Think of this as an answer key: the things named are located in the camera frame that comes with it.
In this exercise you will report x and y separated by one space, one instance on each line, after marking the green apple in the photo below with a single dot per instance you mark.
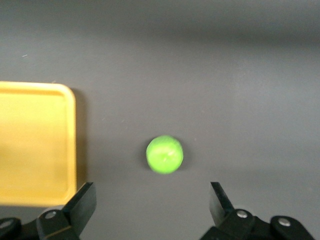
164 154

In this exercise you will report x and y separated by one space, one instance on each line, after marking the yellow plastic tray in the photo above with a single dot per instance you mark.
35 145

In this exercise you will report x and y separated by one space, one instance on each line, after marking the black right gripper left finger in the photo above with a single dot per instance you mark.
80 207

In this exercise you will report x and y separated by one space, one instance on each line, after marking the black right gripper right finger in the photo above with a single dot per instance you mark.
221 206

